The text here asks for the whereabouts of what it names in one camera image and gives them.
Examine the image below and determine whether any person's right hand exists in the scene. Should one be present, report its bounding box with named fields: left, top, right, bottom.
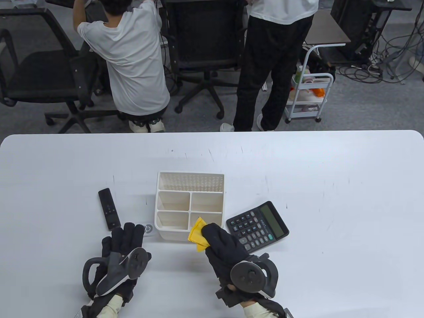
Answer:
left=201, top=223, right=262, bottom=289

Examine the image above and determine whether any person's left hand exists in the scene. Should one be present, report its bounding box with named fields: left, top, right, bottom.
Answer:
left=87, top=223, right=152, bottom=303

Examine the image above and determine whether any yellow cleaning cloth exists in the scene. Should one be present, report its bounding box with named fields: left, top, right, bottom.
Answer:
left=188, top=217, right=211, bottom=252

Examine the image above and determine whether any black remote control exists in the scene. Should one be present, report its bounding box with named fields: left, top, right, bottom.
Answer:
left=98, top=188, right=122, bottom=231

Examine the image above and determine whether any black calculator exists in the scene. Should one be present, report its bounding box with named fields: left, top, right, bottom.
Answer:
left=226, top=201, right=290, bottom=256

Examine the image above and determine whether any person's right forearm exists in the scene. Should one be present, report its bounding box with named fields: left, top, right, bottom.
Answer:
left=242, top=301, right=279, bottom=318

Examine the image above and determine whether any dark grey handheld controller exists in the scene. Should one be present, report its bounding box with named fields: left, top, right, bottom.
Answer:
left=230, top=253, right=279, bottom=298
left=82, top=247, right=148, bottom=297

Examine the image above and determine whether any white plastic organizer basket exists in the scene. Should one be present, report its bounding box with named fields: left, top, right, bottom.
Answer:
left=154, top=171, right=225, bottom=241

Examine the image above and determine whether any black battery pack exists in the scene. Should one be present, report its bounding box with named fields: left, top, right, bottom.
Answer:
left=74, top=305, right=96, bottom=318

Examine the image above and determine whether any white wheeled utility cart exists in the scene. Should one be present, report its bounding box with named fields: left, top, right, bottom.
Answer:
left=284, top=45, right=334, bottom=124

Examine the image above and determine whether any black mesh office chair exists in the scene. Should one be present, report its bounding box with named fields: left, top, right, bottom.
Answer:
left=165, top=0, right=249, bottom=120
left=0, top=8, right=120, bottom=133

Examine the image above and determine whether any brown top side table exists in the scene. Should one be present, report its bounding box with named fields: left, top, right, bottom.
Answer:
left=304, top=13, right=351, bottom=46

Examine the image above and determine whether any black equipment stand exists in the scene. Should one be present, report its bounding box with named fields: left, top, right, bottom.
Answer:
left=331, top=0, right=413, bottom=63

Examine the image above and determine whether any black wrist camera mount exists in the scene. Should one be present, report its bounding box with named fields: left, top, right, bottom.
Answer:
left=215, top=285, right=245, bottom=308

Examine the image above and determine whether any tangle of black cables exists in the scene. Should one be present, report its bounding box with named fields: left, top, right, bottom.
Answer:
left=335, top=20, right=424, bottom=85

